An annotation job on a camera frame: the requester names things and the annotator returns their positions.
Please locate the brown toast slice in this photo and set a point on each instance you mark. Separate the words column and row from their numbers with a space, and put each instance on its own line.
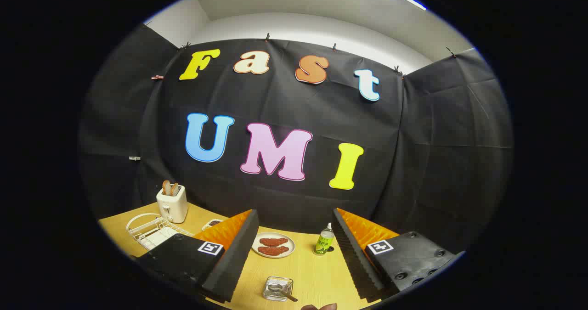
column 174, row 189
column 166, row 188

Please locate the black backdrop cloth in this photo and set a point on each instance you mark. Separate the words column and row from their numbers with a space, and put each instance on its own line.
column 285, row 103

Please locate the white divided grain dish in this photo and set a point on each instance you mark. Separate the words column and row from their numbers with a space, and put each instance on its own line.
column 213, row 223

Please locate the white drain tray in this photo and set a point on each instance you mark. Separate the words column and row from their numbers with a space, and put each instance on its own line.
column 158, row 237

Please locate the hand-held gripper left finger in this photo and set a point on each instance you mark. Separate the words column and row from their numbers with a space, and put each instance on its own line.
column 234, row 259

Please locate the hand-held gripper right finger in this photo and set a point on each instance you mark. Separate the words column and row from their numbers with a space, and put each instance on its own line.
column 353, row 259

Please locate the red meat patty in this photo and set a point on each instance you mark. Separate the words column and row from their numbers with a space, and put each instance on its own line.
column 273, row 250
column 273, row 242

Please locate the white toaster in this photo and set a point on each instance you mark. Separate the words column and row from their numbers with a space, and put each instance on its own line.
column 172, row 206

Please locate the white round plate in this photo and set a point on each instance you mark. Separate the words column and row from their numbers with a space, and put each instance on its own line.
column 291, row 250

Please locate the green label plastic bottle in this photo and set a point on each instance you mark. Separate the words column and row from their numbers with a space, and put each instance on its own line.
column 324, row 242

